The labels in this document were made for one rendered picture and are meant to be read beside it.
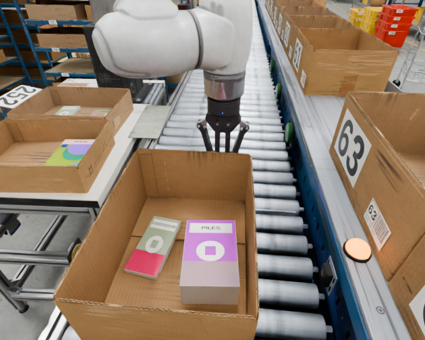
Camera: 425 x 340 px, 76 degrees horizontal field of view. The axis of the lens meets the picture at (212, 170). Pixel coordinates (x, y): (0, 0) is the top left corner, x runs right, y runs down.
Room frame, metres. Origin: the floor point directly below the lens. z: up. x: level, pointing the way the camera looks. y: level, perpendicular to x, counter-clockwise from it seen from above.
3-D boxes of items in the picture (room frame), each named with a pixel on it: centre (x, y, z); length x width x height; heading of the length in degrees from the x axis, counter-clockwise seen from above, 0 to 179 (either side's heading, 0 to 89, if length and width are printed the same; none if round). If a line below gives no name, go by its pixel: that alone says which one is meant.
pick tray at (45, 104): (1.05, 0.57, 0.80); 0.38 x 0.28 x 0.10; 85
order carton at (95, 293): (0.37, 0.07, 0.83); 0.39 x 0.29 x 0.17; 175
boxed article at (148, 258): (0.40, 0.13, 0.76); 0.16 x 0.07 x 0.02; 166
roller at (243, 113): (1.16, -0.06, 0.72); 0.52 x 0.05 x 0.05; 84
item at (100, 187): (1.08, 0.59, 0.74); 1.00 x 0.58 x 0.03; 177
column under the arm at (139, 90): (1.37, 0.47, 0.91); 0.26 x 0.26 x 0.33; 87
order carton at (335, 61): (1.20, -0.52, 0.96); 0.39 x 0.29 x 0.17; 174
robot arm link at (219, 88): (0.58, -0.03, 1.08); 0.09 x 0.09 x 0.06
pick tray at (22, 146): (0.74, 0.56, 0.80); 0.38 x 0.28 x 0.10; 89
